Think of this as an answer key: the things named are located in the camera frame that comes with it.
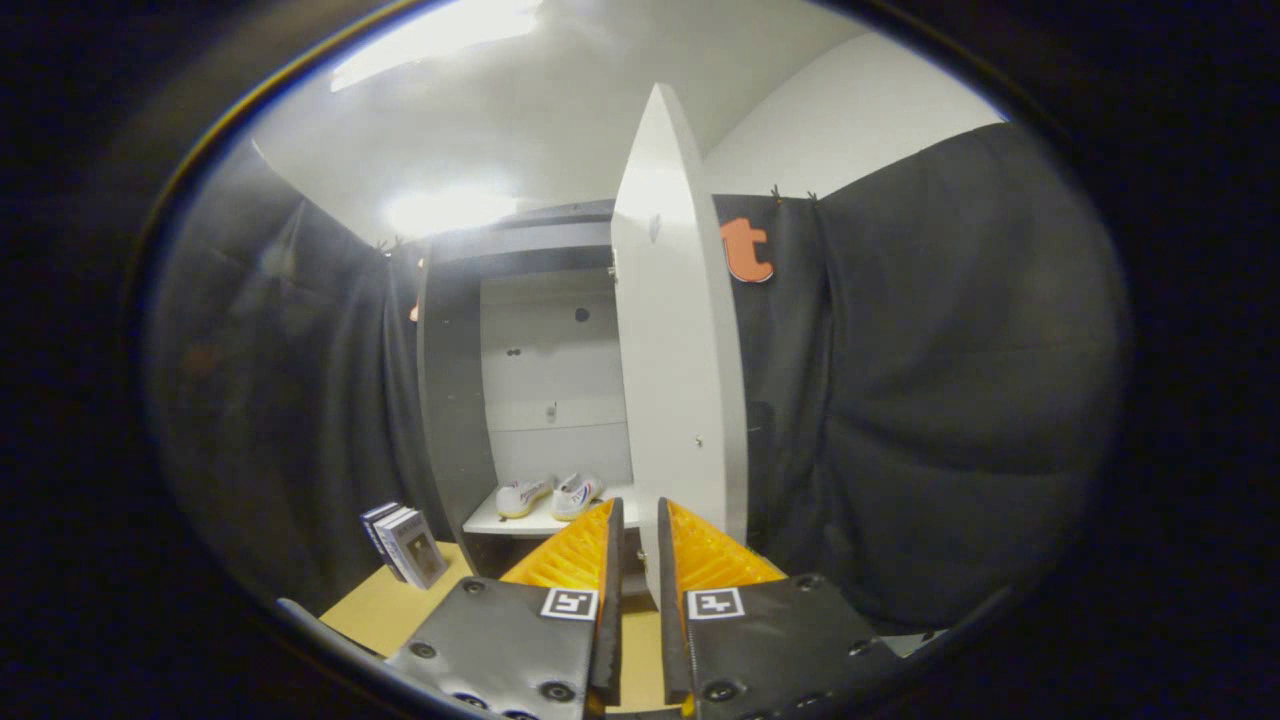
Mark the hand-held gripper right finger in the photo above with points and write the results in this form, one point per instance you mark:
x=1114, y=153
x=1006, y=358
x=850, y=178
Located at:
x=672, y=620

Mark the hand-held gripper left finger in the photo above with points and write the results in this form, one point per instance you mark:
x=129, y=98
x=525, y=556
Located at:
x=608, y=620

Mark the white shoe with striped side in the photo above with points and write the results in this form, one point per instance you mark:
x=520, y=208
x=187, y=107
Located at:
x=575, y=497
x=520, y=497

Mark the white shoe cabinet door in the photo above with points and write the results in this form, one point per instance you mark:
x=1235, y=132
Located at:
x=675, y=350

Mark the dark grey shoe cabinet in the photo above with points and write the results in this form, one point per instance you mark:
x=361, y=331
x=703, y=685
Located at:
x=450, y=400

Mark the book with figure cover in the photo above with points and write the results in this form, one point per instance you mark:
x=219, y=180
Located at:
x=420, y=550

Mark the dark blue book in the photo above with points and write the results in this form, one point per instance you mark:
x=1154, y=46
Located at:
x=375, y=525

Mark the black backdrop cloth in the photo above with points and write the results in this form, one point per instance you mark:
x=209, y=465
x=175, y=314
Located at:
x=950, y=400

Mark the small ceiling light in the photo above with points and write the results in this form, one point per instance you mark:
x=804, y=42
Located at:
x=450, y=210

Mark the long ceiling light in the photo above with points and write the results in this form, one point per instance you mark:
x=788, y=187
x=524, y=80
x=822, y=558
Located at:
x=440, y=35

